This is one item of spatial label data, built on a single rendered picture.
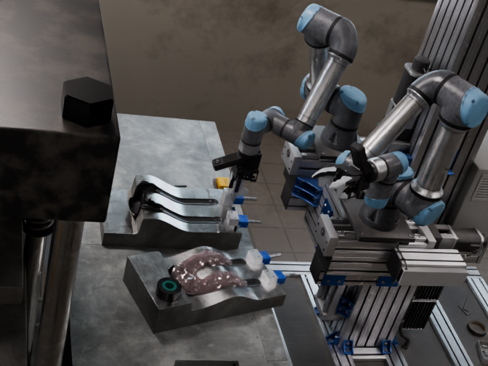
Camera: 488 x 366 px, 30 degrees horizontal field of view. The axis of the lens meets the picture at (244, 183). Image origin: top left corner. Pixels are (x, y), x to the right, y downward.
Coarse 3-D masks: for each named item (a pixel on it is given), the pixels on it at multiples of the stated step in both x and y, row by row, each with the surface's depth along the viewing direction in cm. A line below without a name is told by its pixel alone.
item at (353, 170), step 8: (368, 160) 280; (344, 168) 274; (352, 168) 274; (360, 168) 275; (336, 176) 276; (368, 176) 280; (376, 176) 279; (352, 184) 274; (360, 184) 275; (368, 184) 281
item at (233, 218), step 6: (228, 216) 335; (234, 216) 334; (240, 216) 337; (246, 216) 338; (228, 222) 334; (234, 222) 334; (240, 222) 335; (246, 222) 335; (252, 222) 338; (258, 222) 339
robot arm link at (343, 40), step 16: (336, 32) 321; (352, 32) 322; (336, 48) 322; (352, 48) 322; (336, 64) 323; (320, 80) 324; (336, 80) 324; (320, 96) 324; (304, 112) 325; (320, 112) 326; (288, 128) 327; (304, 128) 325; (304, 144) 325
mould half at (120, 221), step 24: (120, 192) 340; (168, 192) 339; (192, 192) 346; (216, 192) 348; (120, 216) 328; (144, 216) 320; (168, 216) 326; (120, 240) 323; (144, 240) 325; (168, 240) 327; (192, 240) 329; (216, 240) 332
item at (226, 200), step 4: (224, 188) 343; (228, 188) 344; (232, 188) 344; (224, 192) 341; (228, 192) 341; (224, 196) 341; (228, 196) 340; (240, 196) 343; (224, 200) 341; (228, 200) 341; (236, 200) 342; (240, 200) 343; (224, 204) 342; (228, 204) 342; (232, 204) 343; (240, 204) 344
